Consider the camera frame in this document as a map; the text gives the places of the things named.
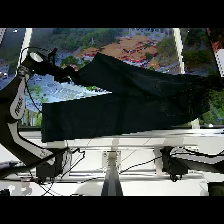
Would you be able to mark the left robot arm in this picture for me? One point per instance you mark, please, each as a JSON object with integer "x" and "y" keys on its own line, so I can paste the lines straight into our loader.
{"x": 15, "y": 133}

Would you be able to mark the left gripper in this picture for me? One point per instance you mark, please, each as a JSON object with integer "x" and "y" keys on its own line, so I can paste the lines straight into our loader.
{"x": 66, "y": 75}

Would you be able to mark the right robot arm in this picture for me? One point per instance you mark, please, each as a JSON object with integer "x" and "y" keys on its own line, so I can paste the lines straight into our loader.
{"x": 186, "y": 165}

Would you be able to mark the silver frame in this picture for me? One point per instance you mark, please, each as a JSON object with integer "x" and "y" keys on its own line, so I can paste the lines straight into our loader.
{"x": 111, "y": 181}

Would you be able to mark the black pants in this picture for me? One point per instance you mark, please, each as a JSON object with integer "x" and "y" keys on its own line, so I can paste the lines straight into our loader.
{"x": 133, "y": 103}

